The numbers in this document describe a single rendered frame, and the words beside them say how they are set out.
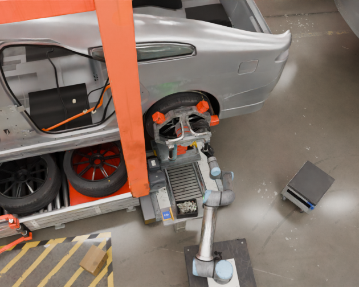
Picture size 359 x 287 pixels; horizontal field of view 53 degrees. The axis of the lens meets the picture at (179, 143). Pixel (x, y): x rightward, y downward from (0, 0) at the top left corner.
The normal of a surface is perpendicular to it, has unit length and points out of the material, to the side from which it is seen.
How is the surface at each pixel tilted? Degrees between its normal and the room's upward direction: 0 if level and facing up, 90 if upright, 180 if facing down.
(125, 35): 90
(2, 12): 90
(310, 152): 0
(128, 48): 90
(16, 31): 34
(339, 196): 0
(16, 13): 90
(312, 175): 0
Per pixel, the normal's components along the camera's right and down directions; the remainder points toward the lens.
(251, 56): 0.26, 0.73
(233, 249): 0.04, -0.51
